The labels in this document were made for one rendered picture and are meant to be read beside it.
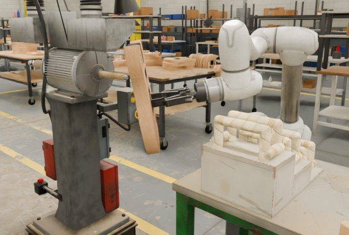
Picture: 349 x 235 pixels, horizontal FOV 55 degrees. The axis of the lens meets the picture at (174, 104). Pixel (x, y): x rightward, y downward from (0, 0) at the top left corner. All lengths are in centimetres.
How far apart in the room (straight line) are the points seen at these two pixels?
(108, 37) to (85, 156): 85
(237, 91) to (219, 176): 31
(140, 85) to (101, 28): 49
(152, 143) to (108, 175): 110
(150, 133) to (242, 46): 43
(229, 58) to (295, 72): 68
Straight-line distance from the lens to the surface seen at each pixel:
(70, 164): 206
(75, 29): 168
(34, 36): 206
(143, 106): 110
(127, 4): 170
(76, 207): 217
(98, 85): 183
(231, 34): 117
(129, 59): 105
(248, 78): 123
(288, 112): 195
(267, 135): 103
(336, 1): 1258
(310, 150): 143
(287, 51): 173
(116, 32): 153
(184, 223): 134
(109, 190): 225
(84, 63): 178
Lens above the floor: 151
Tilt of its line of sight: 14 degrees down
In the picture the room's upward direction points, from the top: straight up
